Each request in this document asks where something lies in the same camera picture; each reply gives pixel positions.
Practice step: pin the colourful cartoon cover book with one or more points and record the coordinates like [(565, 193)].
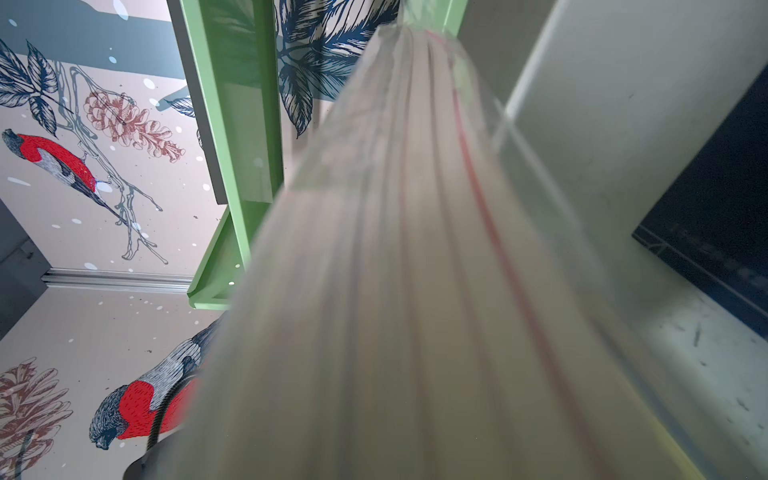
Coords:
[(403, 318)]

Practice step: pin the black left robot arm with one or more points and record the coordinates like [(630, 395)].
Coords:
[(145, 467)]

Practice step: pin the green wooden shelf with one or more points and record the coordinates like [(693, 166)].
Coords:
[(258, 69)]

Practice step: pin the blue book far right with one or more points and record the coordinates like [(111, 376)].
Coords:
[(710, 226)]

